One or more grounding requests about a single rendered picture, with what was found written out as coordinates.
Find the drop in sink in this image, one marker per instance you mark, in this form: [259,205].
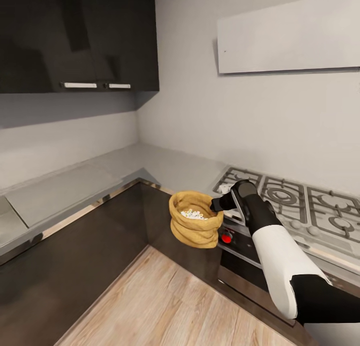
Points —
[26,208]

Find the range hood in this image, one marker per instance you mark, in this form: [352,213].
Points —
[304,34]

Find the cabinet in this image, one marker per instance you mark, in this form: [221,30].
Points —
[75,46]

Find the burner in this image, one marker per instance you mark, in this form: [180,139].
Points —
[325,216]

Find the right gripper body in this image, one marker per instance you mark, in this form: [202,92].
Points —
[220,204]

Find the popcorn bag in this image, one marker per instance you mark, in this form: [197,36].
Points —
[195,232]

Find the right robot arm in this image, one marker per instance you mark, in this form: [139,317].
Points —
[297,286]

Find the oven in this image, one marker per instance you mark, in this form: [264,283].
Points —
[234,267]

